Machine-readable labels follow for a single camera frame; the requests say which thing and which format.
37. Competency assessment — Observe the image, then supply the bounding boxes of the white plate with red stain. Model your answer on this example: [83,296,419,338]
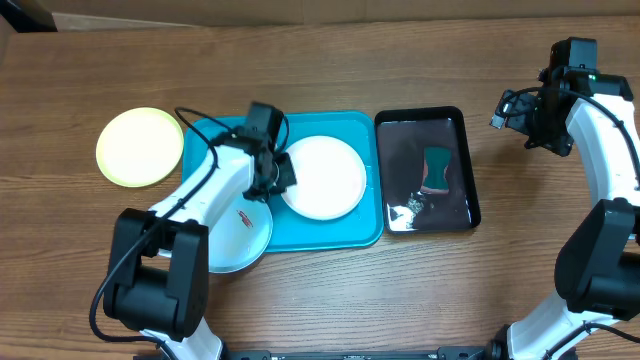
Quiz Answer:
[282,135,367,221]

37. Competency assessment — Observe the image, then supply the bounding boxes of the light blue plate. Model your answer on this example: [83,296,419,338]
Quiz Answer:
[208,196,273,274]

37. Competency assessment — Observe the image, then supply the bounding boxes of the green and orange sponge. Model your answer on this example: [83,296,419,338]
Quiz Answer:
[420,147,451,195]

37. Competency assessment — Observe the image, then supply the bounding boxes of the yellow plate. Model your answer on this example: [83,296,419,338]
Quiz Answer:
[95,107,184,188]

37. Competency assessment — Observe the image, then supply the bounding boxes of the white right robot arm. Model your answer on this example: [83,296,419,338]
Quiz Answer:
[484,62,639,359]

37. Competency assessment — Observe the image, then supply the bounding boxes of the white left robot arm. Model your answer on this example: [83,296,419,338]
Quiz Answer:
[89,125,294,359]

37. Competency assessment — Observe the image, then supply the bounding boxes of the teal plastic tray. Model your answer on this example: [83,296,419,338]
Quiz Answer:
[181,110,385,253]

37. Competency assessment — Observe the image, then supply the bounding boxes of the black rectangular tray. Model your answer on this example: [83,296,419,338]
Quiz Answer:
[374,106,481,234]

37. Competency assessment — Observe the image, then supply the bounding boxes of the brown cardboard backdrop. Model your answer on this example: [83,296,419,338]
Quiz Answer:
[0,0,640,34]

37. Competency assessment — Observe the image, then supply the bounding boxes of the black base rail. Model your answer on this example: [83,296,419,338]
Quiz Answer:
[220,346,487,360]

